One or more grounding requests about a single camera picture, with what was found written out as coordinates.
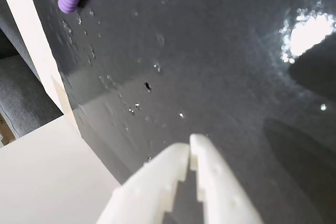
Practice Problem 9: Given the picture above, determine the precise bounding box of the brown cardboard box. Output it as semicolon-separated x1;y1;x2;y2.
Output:
0;112;16;146

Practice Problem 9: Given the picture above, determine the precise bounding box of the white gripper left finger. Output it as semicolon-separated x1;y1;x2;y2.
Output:
96;142;190;224

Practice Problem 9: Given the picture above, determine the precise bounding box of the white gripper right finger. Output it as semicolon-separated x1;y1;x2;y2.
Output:
189;133;265;224

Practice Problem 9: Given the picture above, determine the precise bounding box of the grey fabric sofa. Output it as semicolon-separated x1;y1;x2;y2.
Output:
0;0;65;140

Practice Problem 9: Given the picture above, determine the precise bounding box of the dark grey glossy mat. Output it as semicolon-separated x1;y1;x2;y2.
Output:
22;0;336;224

